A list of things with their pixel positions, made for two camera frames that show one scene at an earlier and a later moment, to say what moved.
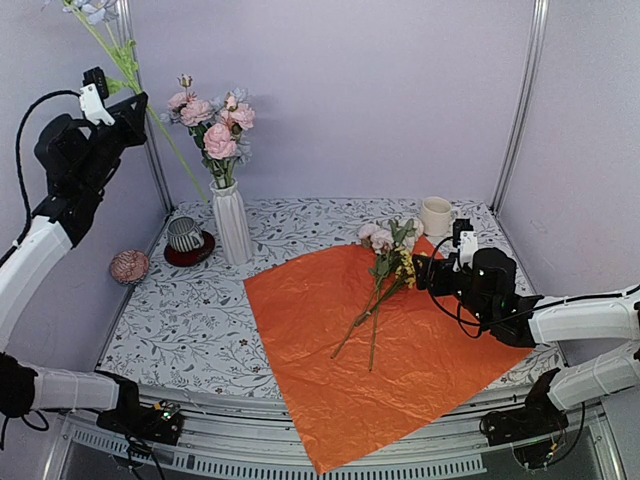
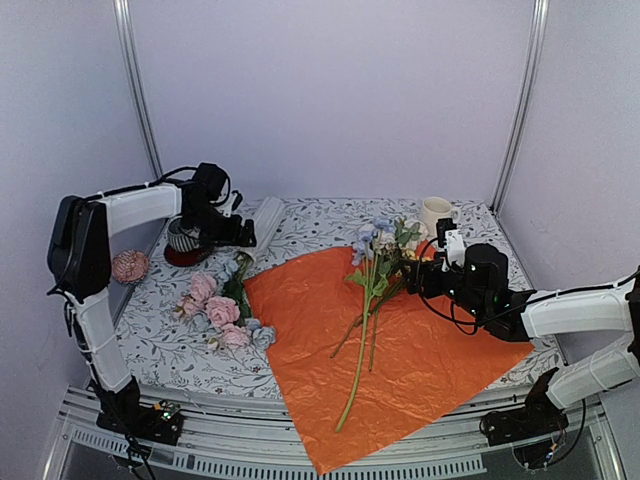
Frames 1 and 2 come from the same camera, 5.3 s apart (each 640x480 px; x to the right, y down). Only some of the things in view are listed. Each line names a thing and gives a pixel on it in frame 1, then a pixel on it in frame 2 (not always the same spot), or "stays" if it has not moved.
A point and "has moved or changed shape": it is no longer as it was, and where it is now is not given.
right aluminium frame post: x=527 y=109 stays
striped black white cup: x=184 y=235 stays
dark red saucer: x=194 y=256 stays
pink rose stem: x=195 y=113 → x=202 y=287
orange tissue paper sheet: x=360 y=363 stays
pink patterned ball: x=129 y=266 stays
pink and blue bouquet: x=217 y=126 → x=231 y=278
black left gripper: x=137 y=115 → x=233 y=235
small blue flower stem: x=123 y=59 → x=372 y=280
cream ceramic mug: x=436 y=215 stays
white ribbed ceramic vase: x=234 y=235 has moved or changed shape
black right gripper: x=443 y=268 stays
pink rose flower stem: x=220 y=141 → x=224 y=312
